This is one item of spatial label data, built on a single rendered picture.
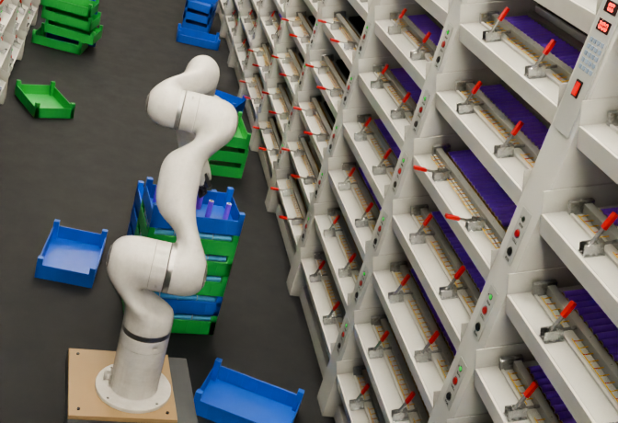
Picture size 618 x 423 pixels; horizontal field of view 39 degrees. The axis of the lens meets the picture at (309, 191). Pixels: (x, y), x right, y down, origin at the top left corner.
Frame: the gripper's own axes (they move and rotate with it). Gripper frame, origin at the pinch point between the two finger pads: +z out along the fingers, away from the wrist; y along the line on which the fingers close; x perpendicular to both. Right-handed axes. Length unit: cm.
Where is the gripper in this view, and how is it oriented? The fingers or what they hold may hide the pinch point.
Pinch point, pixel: (200, 188)
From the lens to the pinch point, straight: 276.9
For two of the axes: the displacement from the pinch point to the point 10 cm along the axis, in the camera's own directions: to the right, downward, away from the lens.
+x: 7.1, -4.9, 5.0
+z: 0.4, 7.4, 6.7
